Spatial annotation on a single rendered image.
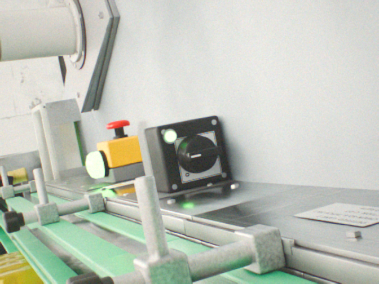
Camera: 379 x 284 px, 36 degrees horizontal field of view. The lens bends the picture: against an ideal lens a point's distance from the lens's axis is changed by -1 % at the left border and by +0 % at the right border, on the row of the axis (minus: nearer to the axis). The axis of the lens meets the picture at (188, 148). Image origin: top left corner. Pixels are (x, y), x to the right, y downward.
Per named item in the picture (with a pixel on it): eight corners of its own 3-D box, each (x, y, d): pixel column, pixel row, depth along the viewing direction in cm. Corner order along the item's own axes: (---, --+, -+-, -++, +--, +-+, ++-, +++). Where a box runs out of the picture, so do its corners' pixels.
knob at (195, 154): (215, 168, 70) (228, 169, 67) (180, 177, 68) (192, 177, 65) (208, 131, 70) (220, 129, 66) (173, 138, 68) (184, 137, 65)
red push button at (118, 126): (106, 143, 100) (102, 123, 100) (129, 138, 101) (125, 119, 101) (113, 142, 96) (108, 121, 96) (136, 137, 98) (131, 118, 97)
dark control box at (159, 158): (207, 177, 78) (148, 191, 75) (195, 118, 78) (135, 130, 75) (234, 179, 71) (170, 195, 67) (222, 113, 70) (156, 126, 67)
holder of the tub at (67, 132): (84, 204, 159) (56, 211, 157) (64, 103, 158) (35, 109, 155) (99, 208, 144) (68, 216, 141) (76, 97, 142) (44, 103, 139)
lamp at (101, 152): (104, 176, 100) (87, 180, 99) (98, 150, 99) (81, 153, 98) (110, 176, 96) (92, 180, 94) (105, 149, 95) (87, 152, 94)
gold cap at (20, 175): (23, 167, 151) (6, 171, 150) (25, 167, 148) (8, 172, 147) (27, 180, 152) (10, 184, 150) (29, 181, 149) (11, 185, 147)
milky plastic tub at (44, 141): (79, 185, 159) (47, 192, 156) (62, 103, 158) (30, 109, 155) (93, 188, 143) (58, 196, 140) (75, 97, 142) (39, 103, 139)
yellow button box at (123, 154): (144, 173, 104) (104, 182, 101) (136, 132, 103) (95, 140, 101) (157, 174, 97) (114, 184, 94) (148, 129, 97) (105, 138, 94)
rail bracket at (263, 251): (267, 258, 39) (69, 318, 34) (246, 150, 39) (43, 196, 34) (299, 268, 36) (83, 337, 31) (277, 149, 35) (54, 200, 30)
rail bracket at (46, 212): (102, 208, 82) (5, 231, 77) (92, 156, 82) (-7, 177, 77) (110, 210, 78) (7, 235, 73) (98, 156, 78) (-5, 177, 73)
